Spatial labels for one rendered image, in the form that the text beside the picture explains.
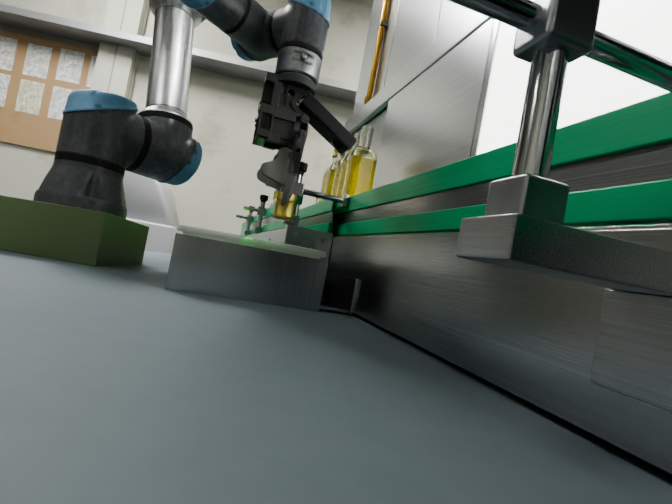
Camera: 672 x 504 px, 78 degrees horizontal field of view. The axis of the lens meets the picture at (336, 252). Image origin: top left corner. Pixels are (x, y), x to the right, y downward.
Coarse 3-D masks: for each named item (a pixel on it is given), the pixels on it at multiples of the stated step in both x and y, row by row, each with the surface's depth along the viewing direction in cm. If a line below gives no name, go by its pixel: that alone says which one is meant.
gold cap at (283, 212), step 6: (282, 192) 69; (276, 198) 70; (294, 198) 70; (276, 204) 70; (288, 204) 69; (294, 204) 70; (276, 210) 69; (282, 210) 69; (288, 210) 69; (294, 210) 70; (276, 216) 69; (282, 216) 69; (288, 216) 69
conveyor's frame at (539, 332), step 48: (336, 240) 80; (384, 240) 57; (432, 240) 45; (384, 288) 54; (432, 288) 43; (480, 288) 36; (528, 288) 30; (576, 288) 26; (432, 336) 41; (480, 336) 34; (528, 336) 29; (576, 336) 26; (528, 384) 29; (576, 384) 25; (624, 432) 22
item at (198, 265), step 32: (192, 256) 57; (224, 256) 58; (256, 256) 59; (288, 256) 61; (192, 288) 57; (224, 288) 58; (256, 288) 59; (288, 288) 61; (320, 288) 62; (352, 288) 65
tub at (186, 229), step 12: (180, 228) 57; (192, 228) 57; (204, 228) 57; (228, 240) 59; (240, 240) 58; (252, 240) 59; (264, 240) 59; (288, 252) 61; (300, 252) 61; (312, 252) 61; (324, 252) 63
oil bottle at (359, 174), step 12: (348, 156) 94; (360, 156) 90; (372, 156) 91; (348, 168) 92; (360, 168) 90; (372, 168) 91; (348, 180) 90; (360, 180) 90; (372, 180) 91; (348, 192) 89; (360, 192) 90
